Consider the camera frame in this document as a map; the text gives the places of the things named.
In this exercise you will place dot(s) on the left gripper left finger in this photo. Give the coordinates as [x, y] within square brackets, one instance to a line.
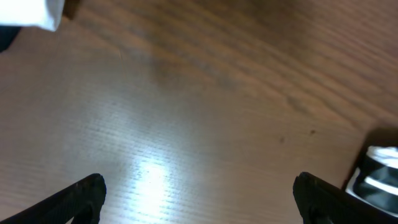
[81, 202]

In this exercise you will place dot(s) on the white t-shirt black logo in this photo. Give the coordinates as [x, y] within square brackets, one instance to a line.
[374, 180]

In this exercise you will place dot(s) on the white folded garment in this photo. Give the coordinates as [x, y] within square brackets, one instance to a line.
[44, 14]

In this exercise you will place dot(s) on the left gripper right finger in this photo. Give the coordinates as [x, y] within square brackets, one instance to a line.
[320, 202]

